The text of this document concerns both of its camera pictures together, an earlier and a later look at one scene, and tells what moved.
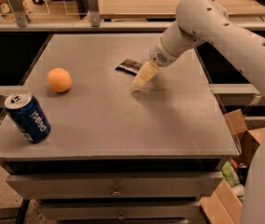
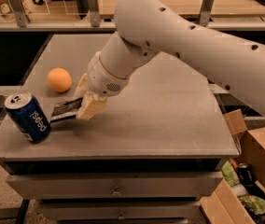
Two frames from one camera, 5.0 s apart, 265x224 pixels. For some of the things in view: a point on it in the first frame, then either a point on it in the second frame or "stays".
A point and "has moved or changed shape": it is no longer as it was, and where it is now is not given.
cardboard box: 225,206 stays
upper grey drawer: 118,186 stays
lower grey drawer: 122,210 stays
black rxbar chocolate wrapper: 130,66 has moved or changed shape
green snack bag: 230,174 stays
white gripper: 157,55 → 104,78
